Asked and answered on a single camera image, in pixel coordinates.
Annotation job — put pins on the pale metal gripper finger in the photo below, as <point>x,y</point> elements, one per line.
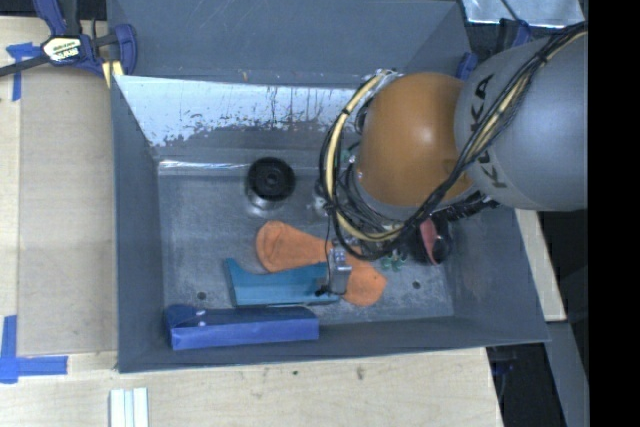
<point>341,277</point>

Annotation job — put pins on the orange cloth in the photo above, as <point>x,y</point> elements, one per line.
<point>287,247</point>

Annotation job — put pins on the teal flat angled block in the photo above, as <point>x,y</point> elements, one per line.
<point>272,287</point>

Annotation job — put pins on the black round ribbed disc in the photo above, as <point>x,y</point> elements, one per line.
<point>270,179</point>

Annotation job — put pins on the blue flat box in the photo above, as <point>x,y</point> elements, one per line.
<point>240,326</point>

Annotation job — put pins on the grey metal bin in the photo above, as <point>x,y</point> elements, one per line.
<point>210,40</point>

